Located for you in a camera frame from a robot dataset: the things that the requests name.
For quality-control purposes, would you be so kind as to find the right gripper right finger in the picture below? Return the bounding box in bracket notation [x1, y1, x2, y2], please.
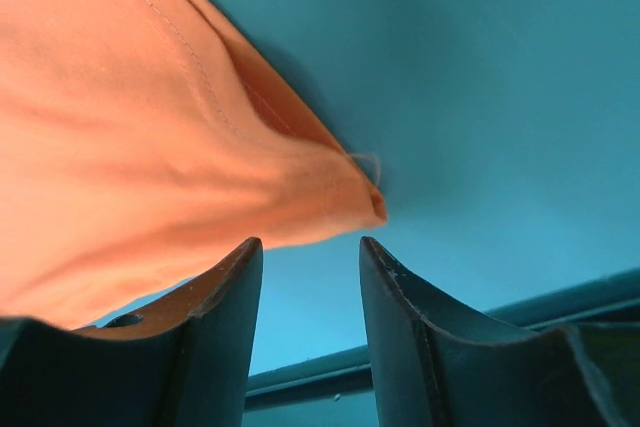
[358, 235, 551, 427]

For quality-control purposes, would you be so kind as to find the orange t shirt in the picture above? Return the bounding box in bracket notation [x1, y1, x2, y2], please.
[1, 0, 387, 329]

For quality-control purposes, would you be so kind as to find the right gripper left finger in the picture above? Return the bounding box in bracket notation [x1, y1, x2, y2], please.
[74, 236, 264, 427]

